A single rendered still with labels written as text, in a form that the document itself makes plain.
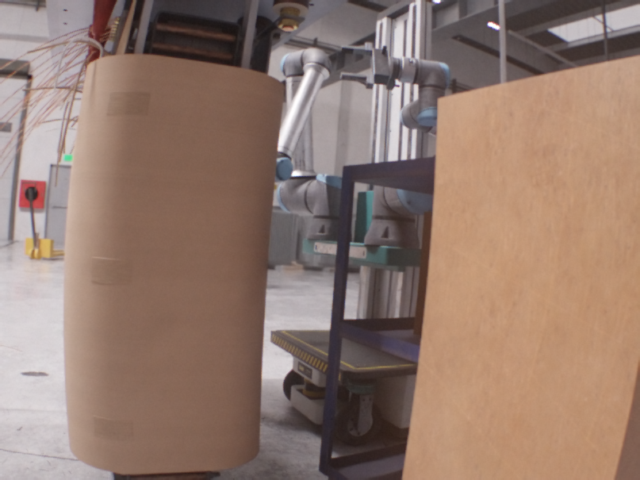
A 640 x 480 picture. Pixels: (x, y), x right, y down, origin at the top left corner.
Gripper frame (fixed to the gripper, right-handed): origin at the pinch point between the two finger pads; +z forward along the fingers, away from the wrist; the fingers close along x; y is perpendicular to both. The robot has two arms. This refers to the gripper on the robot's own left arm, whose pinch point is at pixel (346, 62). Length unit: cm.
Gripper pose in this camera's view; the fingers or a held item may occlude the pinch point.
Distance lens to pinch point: 171.1
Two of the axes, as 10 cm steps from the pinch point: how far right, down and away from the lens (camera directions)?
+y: 1.2, -4.3, -9.0
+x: -0.2, 9.0, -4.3
